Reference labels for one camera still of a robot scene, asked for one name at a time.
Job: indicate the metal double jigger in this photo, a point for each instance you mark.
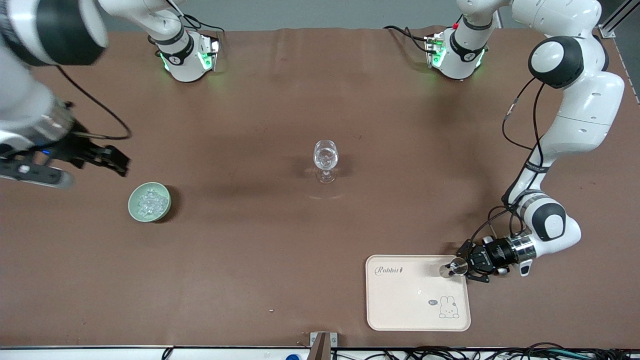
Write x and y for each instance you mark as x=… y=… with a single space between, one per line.
x=454 y=267

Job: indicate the clear wine glass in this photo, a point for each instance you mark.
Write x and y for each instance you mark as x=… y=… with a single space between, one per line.
x=325 y=157

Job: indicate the metal table edge bracket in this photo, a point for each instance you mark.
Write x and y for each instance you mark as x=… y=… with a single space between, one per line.
x=320 y=345

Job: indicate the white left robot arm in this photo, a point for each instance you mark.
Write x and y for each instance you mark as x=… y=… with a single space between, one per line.
x=585 y=110

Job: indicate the cream rabbit print tray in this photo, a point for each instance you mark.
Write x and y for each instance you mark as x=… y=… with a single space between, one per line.
x=415 y=300

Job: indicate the green ceramic bowl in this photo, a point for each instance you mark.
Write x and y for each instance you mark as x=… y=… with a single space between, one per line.
x=134 y=207

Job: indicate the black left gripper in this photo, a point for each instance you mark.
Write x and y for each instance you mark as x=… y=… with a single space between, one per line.
x=489 y=255

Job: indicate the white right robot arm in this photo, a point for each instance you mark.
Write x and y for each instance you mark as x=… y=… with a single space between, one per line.
x=30 y=100

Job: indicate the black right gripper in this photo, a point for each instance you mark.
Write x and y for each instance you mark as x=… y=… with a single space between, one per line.
x=80 y=149

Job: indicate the aluminium frame profile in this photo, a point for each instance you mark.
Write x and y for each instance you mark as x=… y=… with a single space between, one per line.
x=612 y=22

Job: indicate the pile of clear ice cubes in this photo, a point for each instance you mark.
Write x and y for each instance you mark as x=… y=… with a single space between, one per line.
x=152 y=201

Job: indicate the brown table cover mat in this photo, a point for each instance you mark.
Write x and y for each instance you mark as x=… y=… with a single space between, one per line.
x=280 y=240

